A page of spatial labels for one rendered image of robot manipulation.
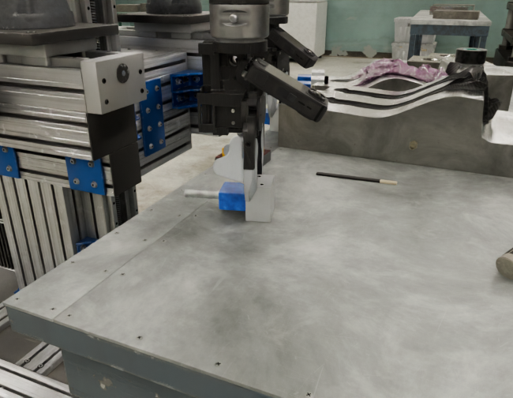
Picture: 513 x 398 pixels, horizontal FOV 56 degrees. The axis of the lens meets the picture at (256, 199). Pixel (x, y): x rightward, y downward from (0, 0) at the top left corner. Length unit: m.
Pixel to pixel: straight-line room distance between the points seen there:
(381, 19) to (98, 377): 7.93
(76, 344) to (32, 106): 0.57
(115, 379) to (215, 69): 0.39
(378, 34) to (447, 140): 7.40
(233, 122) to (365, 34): 7.73
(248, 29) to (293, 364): 0.38
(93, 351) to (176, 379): 0.10
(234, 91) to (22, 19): 0.47
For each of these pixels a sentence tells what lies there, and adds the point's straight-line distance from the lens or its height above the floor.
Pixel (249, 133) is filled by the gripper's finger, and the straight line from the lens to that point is 0.63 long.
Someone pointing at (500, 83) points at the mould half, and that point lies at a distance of 1.36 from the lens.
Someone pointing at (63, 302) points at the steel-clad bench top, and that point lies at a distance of 0.57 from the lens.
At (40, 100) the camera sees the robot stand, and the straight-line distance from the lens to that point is 0.99.
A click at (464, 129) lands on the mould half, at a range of 0.94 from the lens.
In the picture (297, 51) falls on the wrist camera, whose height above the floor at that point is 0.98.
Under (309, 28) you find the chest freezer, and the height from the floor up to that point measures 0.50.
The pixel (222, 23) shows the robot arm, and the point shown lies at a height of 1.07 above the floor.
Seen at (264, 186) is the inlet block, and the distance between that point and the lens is 0.68.
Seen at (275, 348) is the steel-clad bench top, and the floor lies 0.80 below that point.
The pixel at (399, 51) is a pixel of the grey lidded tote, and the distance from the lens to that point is 7.66.
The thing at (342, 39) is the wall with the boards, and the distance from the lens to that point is 8.41.
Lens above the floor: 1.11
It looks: 24 degrees down
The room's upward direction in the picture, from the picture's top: straight up
